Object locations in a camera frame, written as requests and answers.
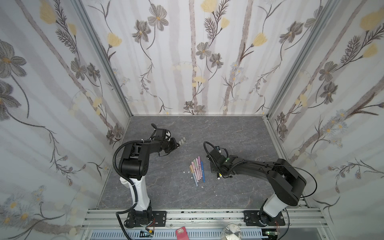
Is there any green capped pink pen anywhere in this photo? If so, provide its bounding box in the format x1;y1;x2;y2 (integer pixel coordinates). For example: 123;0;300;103
193;159;199;182

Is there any purple capped pink pen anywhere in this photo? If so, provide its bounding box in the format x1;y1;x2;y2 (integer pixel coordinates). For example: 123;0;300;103
197;156;203;180

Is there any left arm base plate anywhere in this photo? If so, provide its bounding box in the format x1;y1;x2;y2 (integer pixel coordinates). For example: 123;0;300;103
124;210;167;229

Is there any aluminium front rail frame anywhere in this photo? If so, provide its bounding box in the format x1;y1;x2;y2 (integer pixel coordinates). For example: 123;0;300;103
81;208;334;240

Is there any pink object at front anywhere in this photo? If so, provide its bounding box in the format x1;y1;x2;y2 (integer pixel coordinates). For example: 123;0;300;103
175;227;189;240

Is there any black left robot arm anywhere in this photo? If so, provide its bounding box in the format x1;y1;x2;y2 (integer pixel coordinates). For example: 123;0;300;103
113;124;180;229

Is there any shiny metal round object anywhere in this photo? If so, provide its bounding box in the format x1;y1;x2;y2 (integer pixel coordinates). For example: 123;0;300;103
221;224;243;240

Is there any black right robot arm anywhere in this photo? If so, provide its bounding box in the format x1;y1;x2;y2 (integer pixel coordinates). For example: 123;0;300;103
203;141;318;228

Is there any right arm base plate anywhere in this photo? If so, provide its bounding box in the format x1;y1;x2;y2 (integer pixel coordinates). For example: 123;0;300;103
243;211;286;228

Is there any light pink capped pen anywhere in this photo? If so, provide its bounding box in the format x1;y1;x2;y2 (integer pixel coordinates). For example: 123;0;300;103
191;162;198;185

